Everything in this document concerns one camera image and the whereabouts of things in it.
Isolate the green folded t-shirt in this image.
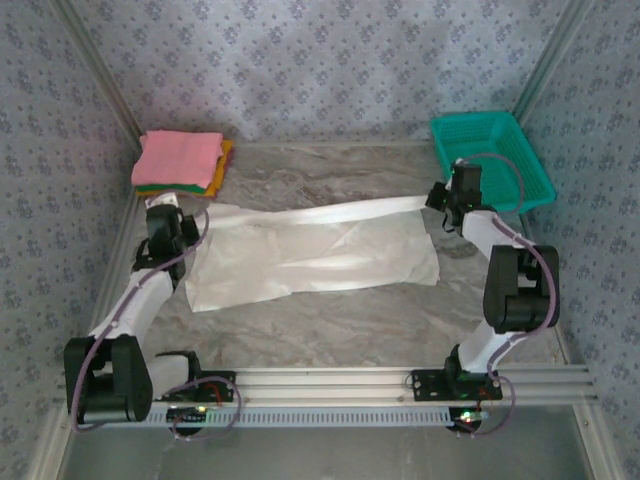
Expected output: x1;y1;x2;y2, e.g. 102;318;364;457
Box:
135;182;207;194

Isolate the black controller board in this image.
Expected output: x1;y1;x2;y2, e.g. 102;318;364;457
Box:
447;407;489;434
167;407;209;436

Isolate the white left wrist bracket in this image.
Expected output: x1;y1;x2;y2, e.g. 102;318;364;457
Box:
143;193;180;210

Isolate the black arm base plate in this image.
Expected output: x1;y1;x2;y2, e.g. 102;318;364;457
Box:
149;370;237;404
410;369;504;403

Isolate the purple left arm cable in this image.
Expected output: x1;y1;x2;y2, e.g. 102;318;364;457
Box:
69;207;242;442

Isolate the aluminium frame post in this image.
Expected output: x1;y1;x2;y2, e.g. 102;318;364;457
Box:
572;402;619;480
24;404;76;480
512;0;600;124
52;0;146;151

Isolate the grey slotted cable duct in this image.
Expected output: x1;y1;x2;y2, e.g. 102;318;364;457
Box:
144;405;451;430

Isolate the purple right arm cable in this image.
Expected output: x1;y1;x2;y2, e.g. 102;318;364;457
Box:
452;152;560;440

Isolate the teal plastic basket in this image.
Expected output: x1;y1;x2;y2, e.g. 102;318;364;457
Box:
429;110;557;215

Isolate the aluminium mounting rail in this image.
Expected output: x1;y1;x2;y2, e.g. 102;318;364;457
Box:
52;364;599;406

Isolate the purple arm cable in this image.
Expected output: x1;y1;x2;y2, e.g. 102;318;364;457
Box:
69;207;242;442
452;152;560;440

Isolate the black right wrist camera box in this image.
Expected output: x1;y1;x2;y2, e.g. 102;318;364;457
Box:
424;180;450;209

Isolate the stack of folded coloured towels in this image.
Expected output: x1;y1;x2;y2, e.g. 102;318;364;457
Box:
137;139;235;200

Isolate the white t-shirt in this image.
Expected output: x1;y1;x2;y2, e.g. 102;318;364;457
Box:
183;193;441;314

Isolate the pink folded t-shirt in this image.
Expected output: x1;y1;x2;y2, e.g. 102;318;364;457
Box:
130;130;224;187

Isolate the aluminium frame rail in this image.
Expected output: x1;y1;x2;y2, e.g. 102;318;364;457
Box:
74;192;144;369
518;212;571;366

